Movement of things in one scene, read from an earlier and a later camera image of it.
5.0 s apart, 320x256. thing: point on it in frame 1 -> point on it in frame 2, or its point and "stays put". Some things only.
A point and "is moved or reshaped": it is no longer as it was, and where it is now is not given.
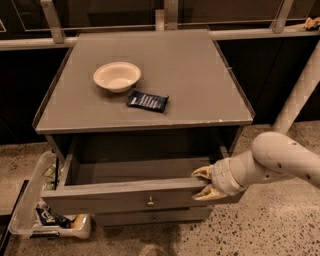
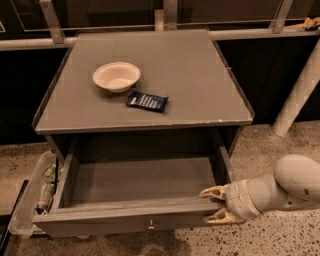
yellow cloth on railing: x=310 y=23 stays put
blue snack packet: x=147 y=101 stays put
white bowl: x=118 y=77 stays put
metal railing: x=171 y=12 stays put
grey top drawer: x=127 y=198 is moved or reshaped
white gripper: x=222 y=178 -> x=239 y=200
